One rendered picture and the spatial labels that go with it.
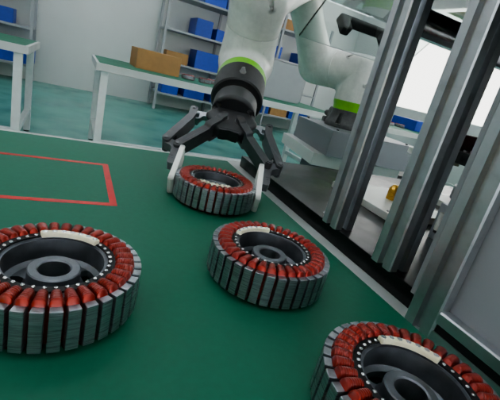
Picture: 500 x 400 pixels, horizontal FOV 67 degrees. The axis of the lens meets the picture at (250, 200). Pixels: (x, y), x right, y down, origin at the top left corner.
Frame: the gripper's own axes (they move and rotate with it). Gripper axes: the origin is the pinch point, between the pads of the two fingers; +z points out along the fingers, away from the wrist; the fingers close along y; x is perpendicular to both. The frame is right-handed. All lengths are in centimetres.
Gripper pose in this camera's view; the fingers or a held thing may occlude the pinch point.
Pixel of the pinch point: (215, 186)
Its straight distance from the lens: 52.8
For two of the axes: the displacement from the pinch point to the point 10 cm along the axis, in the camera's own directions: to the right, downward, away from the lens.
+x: 2.0, -6.4, -7.4
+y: -9.7, -2.2, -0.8
